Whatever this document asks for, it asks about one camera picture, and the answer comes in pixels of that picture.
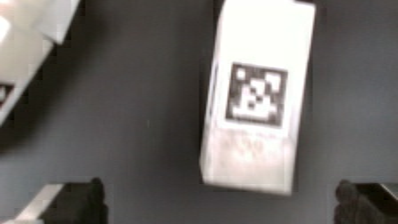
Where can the white square tabletop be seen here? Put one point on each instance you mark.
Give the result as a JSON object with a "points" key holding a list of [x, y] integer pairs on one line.
{"points": [[34, 25]]}

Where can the white table leg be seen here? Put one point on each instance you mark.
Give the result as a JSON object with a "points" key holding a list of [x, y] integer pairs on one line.
{"points": [[256, 94]]}

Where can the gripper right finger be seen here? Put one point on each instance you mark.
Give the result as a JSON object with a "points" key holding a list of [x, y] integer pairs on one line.
{"points": [[366, 203]]}

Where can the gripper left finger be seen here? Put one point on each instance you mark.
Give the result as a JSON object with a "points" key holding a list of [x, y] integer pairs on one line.
{"points": [[66, 204]]}

